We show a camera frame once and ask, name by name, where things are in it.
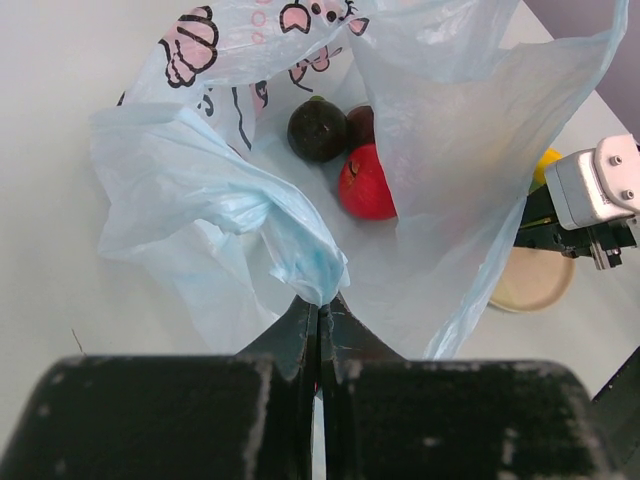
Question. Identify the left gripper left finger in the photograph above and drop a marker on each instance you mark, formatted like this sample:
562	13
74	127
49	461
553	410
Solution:
243	416

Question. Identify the light blue printed plastic bag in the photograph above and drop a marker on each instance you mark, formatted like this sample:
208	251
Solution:
206	194

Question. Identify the dark purple fake fruit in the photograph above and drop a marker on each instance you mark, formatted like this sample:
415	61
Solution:
360	127

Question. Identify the cream ceramic plate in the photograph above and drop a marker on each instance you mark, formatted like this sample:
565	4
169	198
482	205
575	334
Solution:
532	280

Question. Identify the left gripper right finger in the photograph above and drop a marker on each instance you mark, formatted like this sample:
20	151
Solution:
387	417

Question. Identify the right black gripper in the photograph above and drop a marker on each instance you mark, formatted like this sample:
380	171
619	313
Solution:
540	229

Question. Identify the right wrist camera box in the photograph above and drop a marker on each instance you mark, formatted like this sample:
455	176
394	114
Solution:
597	185

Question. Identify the yellow fake banana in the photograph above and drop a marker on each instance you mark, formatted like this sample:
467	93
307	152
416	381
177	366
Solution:
548	158

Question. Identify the dark green fake fruit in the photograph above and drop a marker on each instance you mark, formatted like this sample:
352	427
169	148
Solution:
317	131

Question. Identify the red fake apple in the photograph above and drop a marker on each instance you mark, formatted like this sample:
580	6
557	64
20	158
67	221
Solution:
362	189

